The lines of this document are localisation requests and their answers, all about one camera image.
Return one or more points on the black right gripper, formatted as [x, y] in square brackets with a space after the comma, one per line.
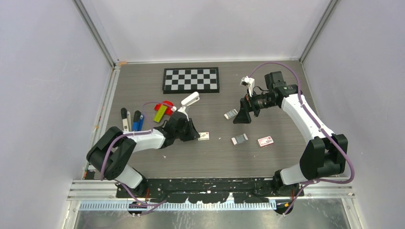
[243, 116]

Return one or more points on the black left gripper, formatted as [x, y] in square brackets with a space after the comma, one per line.
[192, 134]

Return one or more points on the staple box tray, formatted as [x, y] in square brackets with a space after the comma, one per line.
[231, 114]

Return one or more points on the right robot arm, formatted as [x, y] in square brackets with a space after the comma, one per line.
[325, 152]

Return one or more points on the blue stapler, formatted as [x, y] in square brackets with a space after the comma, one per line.
[138, 119]

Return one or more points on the black and white stapler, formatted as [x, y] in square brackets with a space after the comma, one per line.
[125, 116]

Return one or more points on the red white staple box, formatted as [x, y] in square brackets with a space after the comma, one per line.
[265, 141]

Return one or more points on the red arch toy block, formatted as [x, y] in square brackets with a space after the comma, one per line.
[166, 104]

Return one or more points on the green lego brick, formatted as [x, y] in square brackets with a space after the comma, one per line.
[160, 112]

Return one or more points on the checkerboard calibration board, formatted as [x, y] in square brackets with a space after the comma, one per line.
[190, 80]

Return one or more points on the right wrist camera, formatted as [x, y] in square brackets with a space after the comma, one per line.
[249, 83]

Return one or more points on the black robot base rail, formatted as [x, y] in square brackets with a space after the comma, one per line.
[209, 190]

